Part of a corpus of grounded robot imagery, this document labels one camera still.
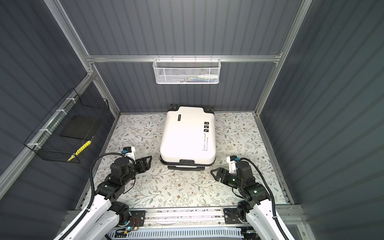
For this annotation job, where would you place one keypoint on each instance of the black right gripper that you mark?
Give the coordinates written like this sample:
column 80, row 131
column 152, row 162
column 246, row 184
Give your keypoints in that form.
column 221, row 171

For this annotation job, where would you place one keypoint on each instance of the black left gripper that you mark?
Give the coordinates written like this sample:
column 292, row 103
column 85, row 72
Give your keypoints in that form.
column 146, row 165

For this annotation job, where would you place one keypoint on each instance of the white black suitcase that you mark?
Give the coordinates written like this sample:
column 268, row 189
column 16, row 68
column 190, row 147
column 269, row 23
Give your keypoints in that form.
column 189, row 138

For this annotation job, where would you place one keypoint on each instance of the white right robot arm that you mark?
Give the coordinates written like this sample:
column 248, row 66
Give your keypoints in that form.
column 257, row 207

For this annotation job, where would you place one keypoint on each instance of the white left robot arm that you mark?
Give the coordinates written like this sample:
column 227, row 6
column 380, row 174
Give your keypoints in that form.
column 104, row 211

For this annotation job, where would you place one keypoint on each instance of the yellow black striped tape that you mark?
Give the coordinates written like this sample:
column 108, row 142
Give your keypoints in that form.
column 82, row 148

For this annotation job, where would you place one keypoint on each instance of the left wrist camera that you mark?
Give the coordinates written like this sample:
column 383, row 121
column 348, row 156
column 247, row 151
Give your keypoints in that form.
column 123, row 169

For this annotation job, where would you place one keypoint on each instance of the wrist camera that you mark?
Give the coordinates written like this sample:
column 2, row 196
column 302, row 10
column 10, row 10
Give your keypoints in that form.
column 240, row 168
column 123, row 169

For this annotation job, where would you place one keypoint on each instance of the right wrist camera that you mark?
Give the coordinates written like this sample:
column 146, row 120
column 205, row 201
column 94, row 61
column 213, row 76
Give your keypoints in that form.
column 240, row 168

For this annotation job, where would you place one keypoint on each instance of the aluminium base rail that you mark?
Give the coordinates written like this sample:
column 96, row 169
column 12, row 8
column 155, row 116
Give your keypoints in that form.
column 210, row 216

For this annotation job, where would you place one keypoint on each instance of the white perforated cable duct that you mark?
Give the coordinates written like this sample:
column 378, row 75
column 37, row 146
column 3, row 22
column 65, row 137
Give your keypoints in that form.
column 220, row 233

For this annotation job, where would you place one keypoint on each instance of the black wire mesh basket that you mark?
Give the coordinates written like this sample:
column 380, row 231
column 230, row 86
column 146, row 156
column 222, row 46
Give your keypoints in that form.
column 75, row 122

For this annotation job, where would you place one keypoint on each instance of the white wire mesh basket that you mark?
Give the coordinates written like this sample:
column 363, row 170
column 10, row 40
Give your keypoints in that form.
column 195, row 71

